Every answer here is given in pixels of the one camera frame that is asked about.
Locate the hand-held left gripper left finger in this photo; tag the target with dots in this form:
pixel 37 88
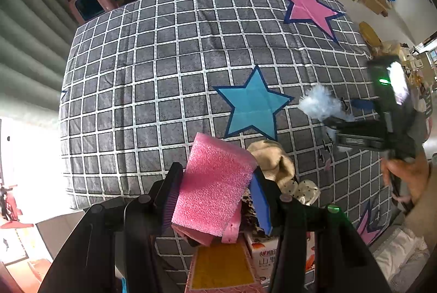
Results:
pixel 169 207

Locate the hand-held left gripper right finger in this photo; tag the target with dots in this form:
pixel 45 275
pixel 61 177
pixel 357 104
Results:
pixel 261 207

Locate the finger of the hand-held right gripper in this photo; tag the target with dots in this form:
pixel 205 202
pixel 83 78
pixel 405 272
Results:
pixel 362 104
pixel 358 139

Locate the light blue fluffy feather tuft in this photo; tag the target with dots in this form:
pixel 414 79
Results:
pixel 319 101

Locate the pink foam sponge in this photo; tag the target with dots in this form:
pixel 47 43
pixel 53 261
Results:
pixel 211 183

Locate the beige knit hat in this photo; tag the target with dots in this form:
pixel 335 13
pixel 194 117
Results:
pixel 276 159

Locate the person's right forearm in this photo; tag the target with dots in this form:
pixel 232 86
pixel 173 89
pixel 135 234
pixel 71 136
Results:
pixel 423 207

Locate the person's right hand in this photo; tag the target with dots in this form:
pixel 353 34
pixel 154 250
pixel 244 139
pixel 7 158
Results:
pixel 406 177

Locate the white perforated plastic piece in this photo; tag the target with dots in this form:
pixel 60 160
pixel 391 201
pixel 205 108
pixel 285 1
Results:
pixel 304 192

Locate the white orange printed carton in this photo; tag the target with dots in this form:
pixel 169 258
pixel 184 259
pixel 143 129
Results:
pixel 263 255

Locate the yellow and pink sponge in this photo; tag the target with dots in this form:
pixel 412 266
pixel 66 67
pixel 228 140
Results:
pixel 222 262

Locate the yellow round board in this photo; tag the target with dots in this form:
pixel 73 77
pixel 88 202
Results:
pixel 370 34

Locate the brown cardboard box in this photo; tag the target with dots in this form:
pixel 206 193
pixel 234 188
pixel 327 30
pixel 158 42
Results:
pixel 375 1

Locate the white plastic bag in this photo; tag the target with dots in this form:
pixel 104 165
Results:
pixel 399 252

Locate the grey checked star-print blanket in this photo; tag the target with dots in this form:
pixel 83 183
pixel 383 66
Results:
pixel 170 74

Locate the red rack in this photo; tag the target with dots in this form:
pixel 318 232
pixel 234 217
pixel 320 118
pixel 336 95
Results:
pixel 10 207

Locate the grey-green pleated curtain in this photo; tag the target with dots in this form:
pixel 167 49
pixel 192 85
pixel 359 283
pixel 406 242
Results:
pixel 30 40

